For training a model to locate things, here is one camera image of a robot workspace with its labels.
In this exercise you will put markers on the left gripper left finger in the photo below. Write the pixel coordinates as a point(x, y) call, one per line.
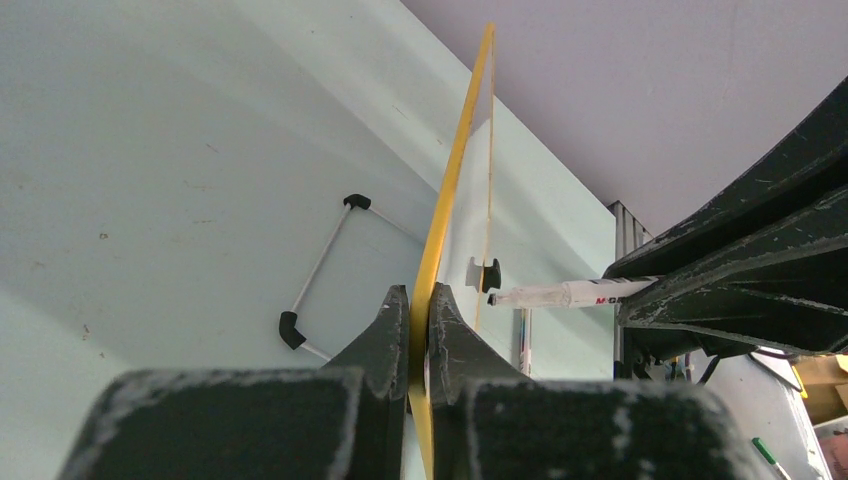
point(344, 420)

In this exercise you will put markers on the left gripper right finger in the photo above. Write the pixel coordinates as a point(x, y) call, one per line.
point(492, 422)

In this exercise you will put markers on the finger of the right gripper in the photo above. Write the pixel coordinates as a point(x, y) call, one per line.
point(784, 286)
point(806, 164)

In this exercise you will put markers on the yellow framed whiteboard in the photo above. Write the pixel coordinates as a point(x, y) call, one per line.
point(418, 394)

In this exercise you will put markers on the black whiteboard marker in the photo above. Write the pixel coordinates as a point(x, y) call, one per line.
point(572, 294)

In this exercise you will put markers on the red whiteboard marker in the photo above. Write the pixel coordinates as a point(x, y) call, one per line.
point(525, 347)

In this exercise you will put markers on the black right whiteboard foot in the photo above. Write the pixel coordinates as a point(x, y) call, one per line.
point(483, 277)

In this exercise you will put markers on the cardboard box in background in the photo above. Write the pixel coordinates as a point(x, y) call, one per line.
point(824, 380)

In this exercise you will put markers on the green marker in background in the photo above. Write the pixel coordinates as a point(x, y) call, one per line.
point(771, 460)

